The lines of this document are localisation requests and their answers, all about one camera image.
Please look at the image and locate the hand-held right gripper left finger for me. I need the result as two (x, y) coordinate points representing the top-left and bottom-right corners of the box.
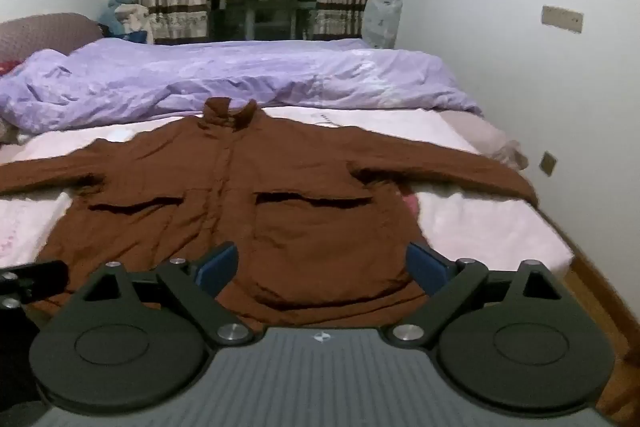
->
(71, 241), (254, 347)

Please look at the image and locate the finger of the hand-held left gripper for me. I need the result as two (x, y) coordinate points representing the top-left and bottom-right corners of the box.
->
(0, 259), (70, 309)

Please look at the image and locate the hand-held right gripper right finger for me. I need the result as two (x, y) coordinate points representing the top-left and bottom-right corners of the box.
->
(382, 241), (568, 352)

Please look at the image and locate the brown coat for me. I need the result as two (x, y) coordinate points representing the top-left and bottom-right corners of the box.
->
(0, 97), (539, 326)

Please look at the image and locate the bed with pink sheet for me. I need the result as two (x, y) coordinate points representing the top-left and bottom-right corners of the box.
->
(0, 105), (576, 308)

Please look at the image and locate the beige blanket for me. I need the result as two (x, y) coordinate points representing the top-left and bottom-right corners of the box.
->
(440, 109), (529, 170)

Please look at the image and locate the grey patterned cloth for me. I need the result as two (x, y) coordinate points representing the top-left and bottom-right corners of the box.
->
(0, 117), (23, 145)

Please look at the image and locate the purple duvet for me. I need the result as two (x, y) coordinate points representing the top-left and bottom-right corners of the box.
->
(0, 38), (484, 136)

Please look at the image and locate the brown quilted headboard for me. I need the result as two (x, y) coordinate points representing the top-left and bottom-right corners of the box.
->
(0, 12), (104, 58)

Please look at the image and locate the white cloth pile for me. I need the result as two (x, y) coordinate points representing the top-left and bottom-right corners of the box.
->
(114, 3), (155, 46)

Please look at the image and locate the beige wall switch plate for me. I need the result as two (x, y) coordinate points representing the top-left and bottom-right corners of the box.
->
(541, 5), (584, 34)

